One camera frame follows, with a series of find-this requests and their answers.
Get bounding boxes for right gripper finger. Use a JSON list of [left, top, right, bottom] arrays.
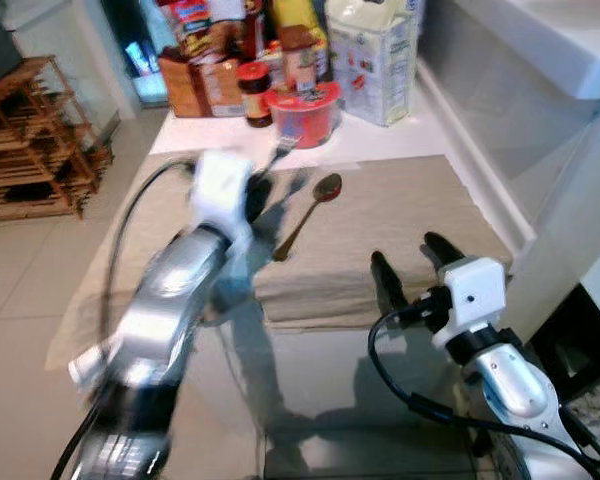
[[423, 231, 469, 274], [370, 250, 410, 314]]

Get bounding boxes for silver metal fork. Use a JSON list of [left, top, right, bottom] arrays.
[[258, 135, 301, 181]]

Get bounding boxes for brown bowled spoon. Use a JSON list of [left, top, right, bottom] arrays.
[[271, 172, 344, 264]]

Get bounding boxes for red instant noodle cup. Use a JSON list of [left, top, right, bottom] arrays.
[[264, 80, 342, 150]]

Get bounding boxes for dark jar with red lid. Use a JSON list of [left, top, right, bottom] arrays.
[[236, 62, 275, 129]]

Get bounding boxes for brown cardboard food box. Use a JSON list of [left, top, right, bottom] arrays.
[[158, 50, 247, 119]]

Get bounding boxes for jar with brown lid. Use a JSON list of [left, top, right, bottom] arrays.
[[280, 25, 322, 93]]

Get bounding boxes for black low shelf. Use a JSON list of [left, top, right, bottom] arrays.
[[530, 285, 600, 443]]

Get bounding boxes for large white paper sack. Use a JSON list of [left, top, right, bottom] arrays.
[[325, 0, 422, 128]]

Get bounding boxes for red brown snack bag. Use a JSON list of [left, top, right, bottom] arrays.
[[160, 0, 251, 61]]

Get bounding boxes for yellow food bag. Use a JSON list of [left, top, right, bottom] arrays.
[[270, 0, 331, 46]]

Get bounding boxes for white crumpled rag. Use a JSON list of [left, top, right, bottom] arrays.
[[568, 383, 600, 433]]

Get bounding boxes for brown wooden shelf rack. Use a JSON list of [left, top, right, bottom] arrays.
[[0, 55, 117, 223]]

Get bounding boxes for white raised counter ledge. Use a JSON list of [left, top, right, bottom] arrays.
[[450, 0, 600, 102]]

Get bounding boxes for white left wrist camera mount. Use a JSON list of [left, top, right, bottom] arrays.
[[187, 149, 257, 242]]

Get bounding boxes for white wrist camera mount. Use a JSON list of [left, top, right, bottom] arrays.
[[187, 149, 257, 242], [432, 256, 509, 349]]

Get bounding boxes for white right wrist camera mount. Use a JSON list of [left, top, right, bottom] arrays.
[[432, 256, 509, 349]]

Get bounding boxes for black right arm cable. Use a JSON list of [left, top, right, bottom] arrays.
[[367, 300, 600, 480]]

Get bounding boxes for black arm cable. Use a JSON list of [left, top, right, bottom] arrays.
[[50, 157, 196, 480], [367, 300, 600, 480]]

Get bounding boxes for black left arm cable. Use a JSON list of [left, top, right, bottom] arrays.
[[50, 157, 196, 480]]

